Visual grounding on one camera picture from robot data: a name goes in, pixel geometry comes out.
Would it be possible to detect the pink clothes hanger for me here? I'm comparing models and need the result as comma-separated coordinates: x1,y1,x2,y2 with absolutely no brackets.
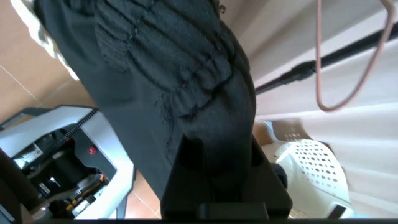
315,0,396,113

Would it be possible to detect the white laundry basket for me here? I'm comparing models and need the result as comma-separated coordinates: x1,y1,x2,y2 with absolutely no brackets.
261,119,355,218

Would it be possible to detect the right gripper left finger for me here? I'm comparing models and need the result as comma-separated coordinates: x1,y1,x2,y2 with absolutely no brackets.
160,135,215,218

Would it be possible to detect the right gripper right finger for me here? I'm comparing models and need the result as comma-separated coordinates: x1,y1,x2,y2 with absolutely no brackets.
239,136,293,218

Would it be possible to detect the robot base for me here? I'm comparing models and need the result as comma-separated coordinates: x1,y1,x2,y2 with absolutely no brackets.
0,104,137,220

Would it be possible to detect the black clothes rack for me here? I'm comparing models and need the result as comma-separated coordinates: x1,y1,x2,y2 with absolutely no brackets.
254,21,398,96

